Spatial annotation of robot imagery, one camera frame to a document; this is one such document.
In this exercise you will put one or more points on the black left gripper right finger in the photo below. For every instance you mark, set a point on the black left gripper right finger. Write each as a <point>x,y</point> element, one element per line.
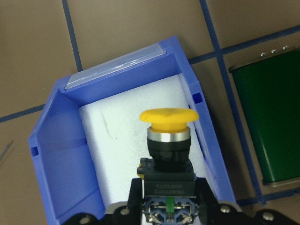
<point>213,212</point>

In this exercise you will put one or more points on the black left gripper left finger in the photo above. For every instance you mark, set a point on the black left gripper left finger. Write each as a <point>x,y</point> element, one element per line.
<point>129,214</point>

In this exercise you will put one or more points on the yellow mushroom push button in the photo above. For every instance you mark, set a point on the yellow mushroom push button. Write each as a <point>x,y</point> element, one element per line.
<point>168,175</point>

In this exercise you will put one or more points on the white foam pad left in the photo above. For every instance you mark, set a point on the white foam pad left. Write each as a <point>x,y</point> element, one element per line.
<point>116,137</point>

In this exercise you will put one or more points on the left blue plastic bin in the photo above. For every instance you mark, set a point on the left blue plastic bin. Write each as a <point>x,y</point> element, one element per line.
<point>65,171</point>

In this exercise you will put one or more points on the green conveyor belt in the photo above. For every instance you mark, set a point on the green conveyor belt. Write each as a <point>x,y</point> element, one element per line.
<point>269,92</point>

